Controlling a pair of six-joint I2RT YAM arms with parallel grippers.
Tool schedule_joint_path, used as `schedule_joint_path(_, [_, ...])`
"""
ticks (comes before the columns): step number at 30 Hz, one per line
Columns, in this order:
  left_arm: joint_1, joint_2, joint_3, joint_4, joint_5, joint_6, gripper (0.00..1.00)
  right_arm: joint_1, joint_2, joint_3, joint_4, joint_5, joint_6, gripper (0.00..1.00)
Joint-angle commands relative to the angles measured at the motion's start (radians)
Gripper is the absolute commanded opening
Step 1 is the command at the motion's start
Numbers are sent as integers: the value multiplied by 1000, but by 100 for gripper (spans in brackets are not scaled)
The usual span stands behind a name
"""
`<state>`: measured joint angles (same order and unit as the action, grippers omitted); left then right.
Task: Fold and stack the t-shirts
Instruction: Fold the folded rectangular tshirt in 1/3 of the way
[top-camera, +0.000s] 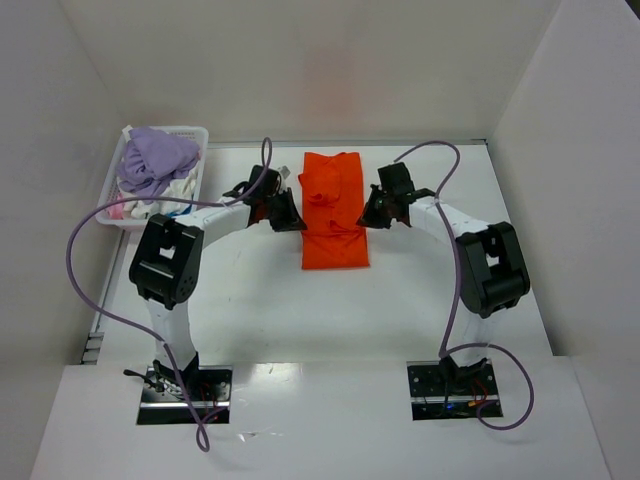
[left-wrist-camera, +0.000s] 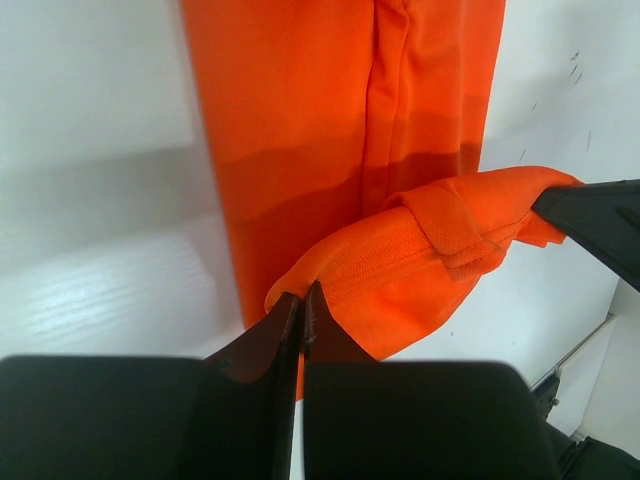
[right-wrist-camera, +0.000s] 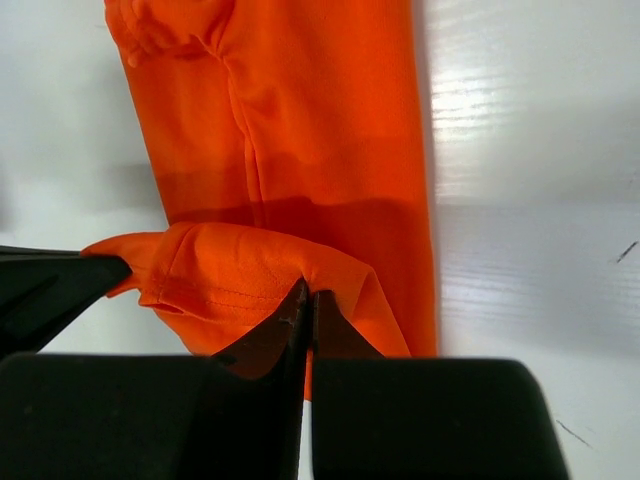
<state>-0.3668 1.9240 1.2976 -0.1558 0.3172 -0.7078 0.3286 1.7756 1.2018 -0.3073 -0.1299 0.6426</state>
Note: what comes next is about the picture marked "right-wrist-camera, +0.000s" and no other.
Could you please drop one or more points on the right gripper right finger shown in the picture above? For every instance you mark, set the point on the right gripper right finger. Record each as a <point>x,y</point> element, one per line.
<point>348,400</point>

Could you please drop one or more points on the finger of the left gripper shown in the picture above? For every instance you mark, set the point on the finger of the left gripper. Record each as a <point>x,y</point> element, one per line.
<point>43,291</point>

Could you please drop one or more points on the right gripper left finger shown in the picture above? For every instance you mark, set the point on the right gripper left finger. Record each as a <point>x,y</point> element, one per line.
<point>259,395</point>

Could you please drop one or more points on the orange t shirt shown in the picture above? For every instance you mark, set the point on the orange t shirt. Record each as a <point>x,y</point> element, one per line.
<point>286,141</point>

